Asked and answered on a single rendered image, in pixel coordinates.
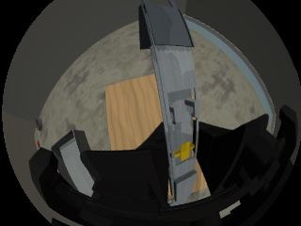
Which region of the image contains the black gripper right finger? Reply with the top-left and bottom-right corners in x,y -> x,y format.
196,113 -> 270,196

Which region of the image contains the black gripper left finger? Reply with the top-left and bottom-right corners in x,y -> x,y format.
80,121 -> 169,207

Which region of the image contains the wooden cutting board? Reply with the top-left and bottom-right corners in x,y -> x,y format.
105,75 -> 207,192

